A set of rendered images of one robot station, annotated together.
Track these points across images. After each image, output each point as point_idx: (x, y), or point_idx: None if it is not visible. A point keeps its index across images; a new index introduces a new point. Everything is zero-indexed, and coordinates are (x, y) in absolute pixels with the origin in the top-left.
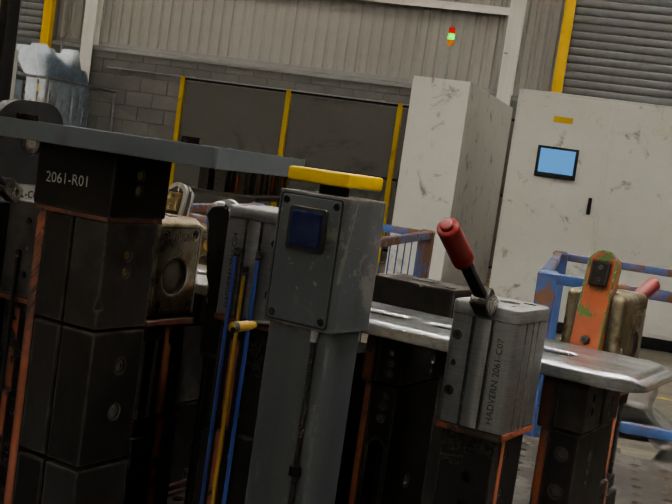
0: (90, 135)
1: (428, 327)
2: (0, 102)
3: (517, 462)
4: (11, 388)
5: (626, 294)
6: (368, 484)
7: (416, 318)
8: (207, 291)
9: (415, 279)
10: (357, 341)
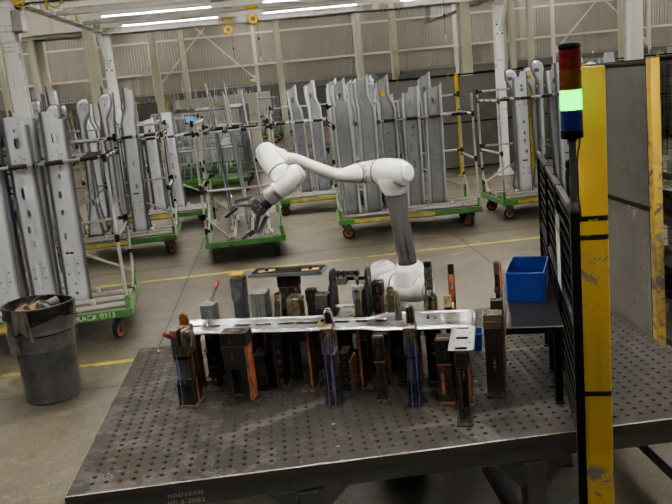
0: (283, 267)
1: (227, 322)
2: (345, 270)
3: None
4: None
5: (176, 325)
6: None
7: (232, 325)
8: (282, 314)
9: (238, 329)
10: (233, 302)
